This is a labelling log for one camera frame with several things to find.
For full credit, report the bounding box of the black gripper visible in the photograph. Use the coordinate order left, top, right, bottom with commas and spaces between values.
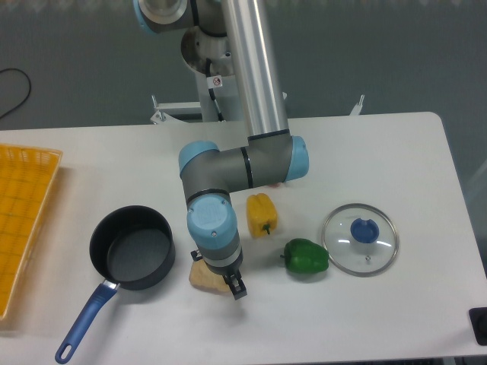
203, 258, 247, 300

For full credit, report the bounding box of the beige bread loaf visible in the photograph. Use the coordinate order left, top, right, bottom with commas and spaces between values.
189, 260, 231, 294

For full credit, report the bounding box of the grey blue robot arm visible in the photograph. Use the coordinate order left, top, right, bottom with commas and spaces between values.
133, 1, 309, 299

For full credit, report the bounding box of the yellow bell pepper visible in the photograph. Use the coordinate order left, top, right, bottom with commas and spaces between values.
247, 193, 279, 239

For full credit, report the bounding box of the green bell pepper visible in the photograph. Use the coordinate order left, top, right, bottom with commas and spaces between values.
281, 238, 329, 275

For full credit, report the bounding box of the red bell pepper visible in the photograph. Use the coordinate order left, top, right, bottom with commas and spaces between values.
268, 182, 284, 189

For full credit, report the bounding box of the glass lid blue knob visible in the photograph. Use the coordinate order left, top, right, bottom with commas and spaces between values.
321, 203, 399, 278

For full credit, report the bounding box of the yellow plastic basket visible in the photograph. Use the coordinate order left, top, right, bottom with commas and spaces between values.
1, 144, 62, 319

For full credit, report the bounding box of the black object table corner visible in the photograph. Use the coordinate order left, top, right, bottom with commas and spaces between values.
469, 307, 487, 346

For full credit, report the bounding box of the black saucepan blue handle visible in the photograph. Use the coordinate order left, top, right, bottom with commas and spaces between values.
55, 205, 176, 364

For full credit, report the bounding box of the black cable on floor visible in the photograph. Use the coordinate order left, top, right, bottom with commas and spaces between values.
0, 68, 32, 119

